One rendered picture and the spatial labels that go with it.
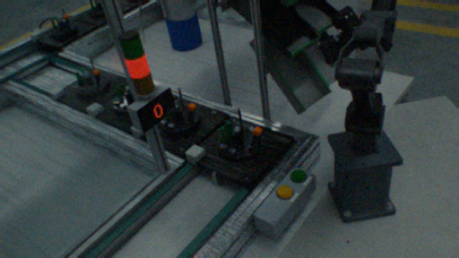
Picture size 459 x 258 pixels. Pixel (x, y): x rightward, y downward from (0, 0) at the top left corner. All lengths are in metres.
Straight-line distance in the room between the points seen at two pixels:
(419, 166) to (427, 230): 0.24
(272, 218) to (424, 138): 0.63
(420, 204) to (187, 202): 0.65
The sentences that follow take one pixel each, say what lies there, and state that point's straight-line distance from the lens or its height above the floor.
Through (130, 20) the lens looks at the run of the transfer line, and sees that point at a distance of 2.47.
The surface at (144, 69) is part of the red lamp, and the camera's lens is 1.09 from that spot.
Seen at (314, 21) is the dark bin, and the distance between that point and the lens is 1.47.
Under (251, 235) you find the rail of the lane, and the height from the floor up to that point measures 0.89.
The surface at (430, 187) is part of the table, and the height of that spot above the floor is 0.86.
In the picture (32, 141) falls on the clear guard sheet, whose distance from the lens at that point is 1.04.
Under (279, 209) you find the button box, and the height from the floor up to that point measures 0.96.
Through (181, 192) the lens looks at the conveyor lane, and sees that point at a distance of 1.32.
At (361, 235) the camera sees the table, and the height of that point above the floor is 0.86.
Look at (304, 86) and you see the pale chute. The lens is 1.46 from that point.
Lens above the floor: 1.84
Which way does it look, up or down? 37 degrees down
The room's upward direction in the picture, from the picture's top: 10 degrees counter-clockwise
